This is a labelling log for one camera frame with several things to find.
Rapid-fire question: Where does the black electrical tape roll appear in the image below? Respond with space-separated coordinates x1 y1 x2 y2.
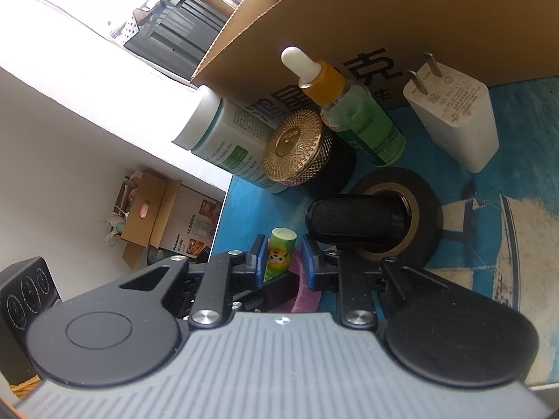
350 168 443 267

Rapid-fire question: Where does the black triple lens camera box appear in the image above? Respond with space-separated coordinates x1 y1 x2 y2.
0 256 61 385

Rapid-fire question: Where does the printed appliance carton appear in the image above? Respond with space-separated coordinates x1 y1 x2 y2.
150 180 222 259

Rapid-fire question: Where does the white green supplement bottle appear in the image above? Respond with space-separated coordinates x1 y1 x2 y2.
173 85 286 193

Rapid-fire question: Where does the blue ocean print mat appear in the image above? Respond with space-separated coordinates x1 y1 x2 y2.
208 75 559 387

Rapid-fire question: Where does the small open cardboard box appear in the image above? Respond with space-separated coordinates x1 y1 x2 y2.
114 170 182 271

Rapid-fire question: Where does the pink collapsible silicone cup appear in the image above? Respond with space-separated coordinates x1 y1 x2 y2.
277 248 321 313

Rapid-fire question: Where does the green cartoon lip balm tube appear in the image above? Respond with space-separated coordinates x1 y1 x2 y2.
264 227 298 282

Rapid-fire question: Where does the dark grey plastic cabinet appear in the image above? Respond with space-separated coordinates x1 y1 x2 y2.
124 0 227 80

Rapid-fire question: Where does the white USB wall charger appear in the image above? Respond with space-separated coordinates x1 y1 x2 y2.
403 52 499 174

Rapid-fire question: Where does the gold lid black jar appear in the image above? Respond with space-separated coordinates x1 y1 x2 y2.
263 110 356 200

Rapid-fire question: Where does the large brown cardboard box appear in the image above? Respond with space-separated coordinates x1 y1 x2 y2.
193 0 558 111

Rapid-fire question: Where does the black cylindrical device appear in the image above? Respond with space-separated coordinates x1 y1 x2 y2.
305 192 411 252

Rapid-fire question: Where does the green dropper bottle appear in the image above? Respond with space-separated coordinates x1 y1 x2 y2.
281 46 406 167

